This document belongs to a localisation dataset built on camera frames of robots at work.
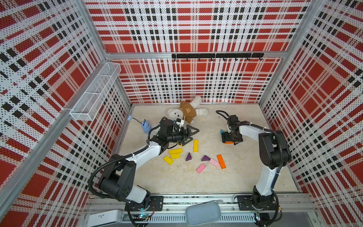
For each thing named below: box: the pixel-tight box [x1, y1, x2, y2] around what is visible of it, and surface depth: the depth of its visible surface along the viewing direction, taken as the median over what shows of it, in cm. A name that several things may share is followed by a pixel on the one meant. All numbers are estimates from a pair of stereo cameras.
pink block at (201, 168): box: [196, 163, 207, 175], surface depth 88 cm
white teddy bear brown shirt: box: [166, 95, 209, 124], surface depth 110 cm
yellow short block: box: [170, 153, 181, 159], surface depth 92 cm
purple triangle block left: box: [185, 152, 192, 162], surface depth 90 cm
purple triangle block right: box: [200, 154, 211, 162], surface depth 90 cm
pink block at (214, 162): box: [209, 158, 220, 168], surface depth 90 cm
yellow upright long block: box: [193, 139, 199, 153], surface depth 98 cm
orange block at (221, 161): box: [216, 154, 227, 170], surface depth 91 cm
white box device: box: [86, 209, 122, 227], surface depth 66 cm
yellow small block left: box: [163, 155, 174, 166], surface depth 91 cm
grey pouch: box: [185, 200, 224, 226], surface depth 70 cm
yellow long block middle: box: [168, 148, 183, 155], surface depth 95 cm
